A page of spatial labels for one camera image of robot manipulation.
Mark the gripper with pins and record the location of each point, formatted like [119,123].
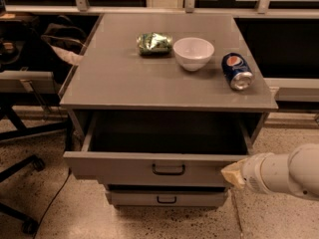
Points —
[251,173]

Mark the grey top drawer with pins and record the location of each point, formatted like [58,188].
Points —
[121,147]

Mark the grey drawer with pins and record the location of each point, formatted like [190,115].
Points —
[166,196]
[121,147]

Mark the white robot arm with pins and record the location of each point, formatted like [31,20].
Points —
[296,173]

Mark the grey drawer cabinet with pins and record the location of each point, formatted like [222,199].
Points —
[114,77]

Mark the grey lower drawer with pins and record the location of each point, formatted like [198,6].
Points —
[166,196]

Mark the blue pepsi can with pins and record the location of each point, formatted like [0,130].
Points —
[237,72]

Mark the white bowl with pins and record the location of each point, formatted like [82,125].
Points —
[192,53]

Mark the crumpled green chip bag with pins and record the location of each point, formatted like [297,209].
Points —
[154,43]

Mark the dark jacket on chair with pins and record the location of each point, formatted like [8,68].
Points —
[66,40]

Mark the metal window railing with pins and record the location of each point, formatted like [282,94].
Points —
[159,4]

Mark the grey side desk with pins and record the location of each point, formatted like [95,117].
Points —
[27,82]

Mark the black top drawer handle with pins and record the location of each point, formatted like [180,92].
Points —
[168,170]

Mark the black drawer handle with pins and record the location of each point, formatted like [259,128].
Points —
[168,170]
[166,200]

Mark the black lower drawer handle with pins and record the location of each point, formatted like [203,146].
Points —
[166,200]

